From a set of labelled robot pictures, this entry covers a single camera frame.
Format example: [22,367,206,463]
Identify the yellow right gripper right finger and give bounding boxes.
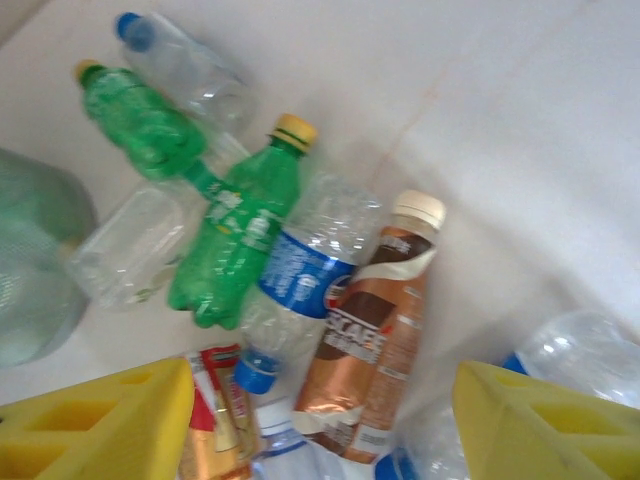
[452,359,640,480]

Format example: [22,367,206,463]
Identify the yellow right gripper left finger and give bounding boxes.
[0,357,196,480]

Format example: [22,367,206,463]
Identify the clear bottle blue label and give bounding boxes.
[233,172,387,396]
[501,308,640,414]

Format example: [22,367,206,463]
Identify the clear bottle blue cap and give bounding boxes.
[113,10,257,137]
[373,399,474,480]

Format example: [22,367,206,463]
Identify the red yellow bottle white cap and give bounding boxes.
[175,343,262,480]

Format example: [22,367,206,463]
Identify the clear bottle green cap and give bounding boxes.
[64,162,229,312]

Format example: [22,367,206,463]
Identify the tall clear bottle white cap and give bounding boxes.
[248,397,351,480]

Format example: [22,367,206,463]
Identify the brown coffee bottle cream cap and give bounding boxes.
[291,188,447,465]

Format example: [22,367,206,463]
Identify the green bottle yellow cap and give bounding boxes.
[73,58,209,182]
[168,113,320,332]

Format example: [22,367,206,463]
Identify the gray mesh waste bin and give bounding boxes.
[0,147,99,369]

